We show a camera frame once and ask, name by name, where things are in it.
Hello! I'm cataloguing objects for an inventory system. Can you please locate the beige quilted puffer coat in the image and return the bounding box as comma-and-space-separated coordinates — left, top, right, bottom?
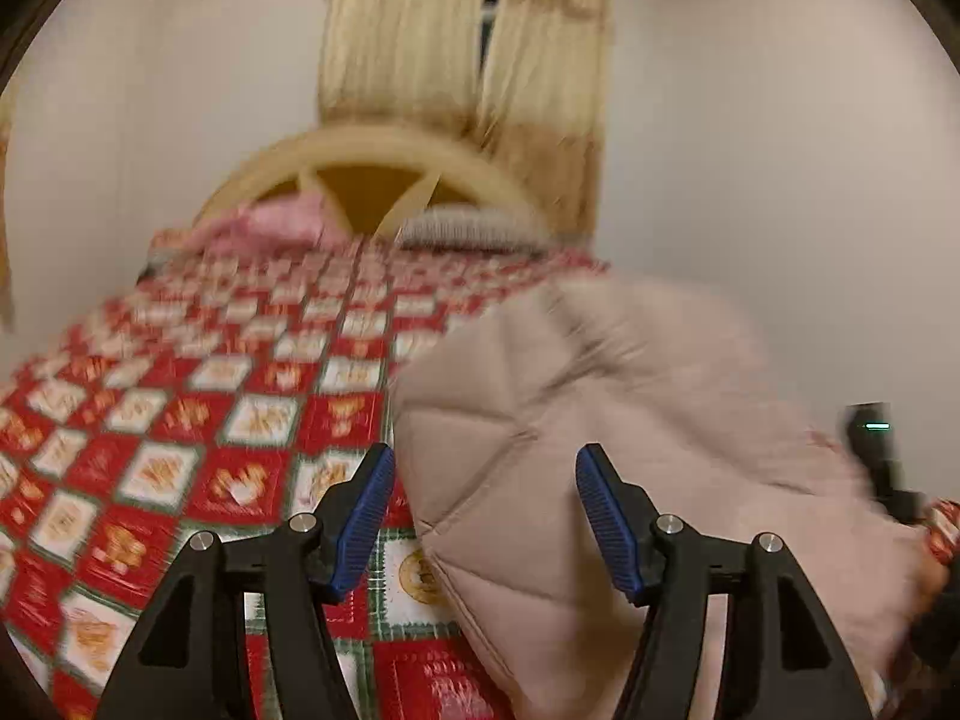
391, 275, 921, 718

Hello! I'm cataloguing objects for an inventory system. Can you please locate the pink floral pillow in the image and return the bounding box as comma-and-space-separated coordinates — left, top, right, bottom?
148, 190, 352, 262

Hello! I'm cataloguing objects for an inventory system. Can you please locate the red patchwork bear quilt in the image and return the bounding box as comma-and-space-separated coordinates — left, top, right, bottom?
2, 241, 958, 718

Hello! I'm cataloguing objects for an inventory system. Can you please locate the yellow patterned curtain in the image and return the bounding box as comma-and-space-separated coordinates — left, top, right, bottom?
319, 0, 612, 241

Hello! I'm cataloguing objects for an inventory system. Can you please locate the cream arched wooden headboard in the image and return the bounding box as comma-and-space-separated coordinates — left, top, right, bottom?
195, 124, 550, 238

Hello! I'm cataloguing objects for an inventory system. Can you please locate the grey plaid pillow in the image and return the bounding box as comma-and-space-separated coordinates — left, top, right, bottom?
394, 205, 553, 254

